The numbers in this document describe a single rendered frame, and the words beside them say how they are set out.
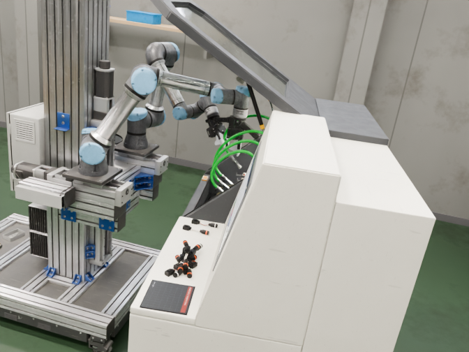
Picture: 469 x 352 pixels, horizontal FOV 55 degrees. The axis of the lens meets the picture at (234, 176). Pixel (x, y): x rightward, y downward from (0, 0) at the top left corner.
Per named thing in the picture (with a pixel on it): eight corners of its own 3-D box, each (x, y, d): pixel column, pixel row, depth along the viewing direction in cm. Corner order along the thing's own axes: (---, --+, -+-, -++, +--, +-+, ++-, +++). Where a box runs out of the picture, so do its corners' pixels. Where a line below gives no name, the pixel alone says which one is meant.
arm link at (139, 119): (122, 130, 275) (123, 107, 270) (137, 126, 286) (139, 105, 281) (136, 135, 269) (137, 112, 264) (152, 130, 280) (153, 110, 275)
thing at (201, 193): (202, 197, 282) (204, 173, 276) (209, 198, 281) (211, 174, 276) (178, 246, 224) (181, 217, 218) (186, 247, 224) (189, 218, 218)
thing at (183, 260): (178, 246, 188) (179, 235, 186) (203, 250, 187) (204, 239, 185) (163, 276, 167) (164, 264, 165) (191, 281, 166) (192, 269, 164)
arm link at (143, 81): (96, 160, 228) (160, 73, 219) (95, 172, 214) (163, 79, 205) (75, 148, 223) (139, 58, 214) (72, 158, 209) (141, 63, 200)
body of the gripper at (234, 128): (227, 135, 237) (230, 113, 233) (243, 138, 237) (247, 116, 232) (226, 140, 230) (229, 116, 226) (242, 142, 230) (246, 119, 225)
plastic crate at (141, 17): (162, 24, 474) (162, 14, 470) (153, 24, 454) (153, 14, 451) (134, 20, 480) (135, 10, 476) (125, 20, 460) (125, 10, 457)
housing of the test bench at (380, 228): (273, 312, 310) (315, 98, 256) (315, 320, 308) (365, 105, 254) (259, 533, 180) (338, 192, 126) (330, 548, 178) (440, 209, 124)
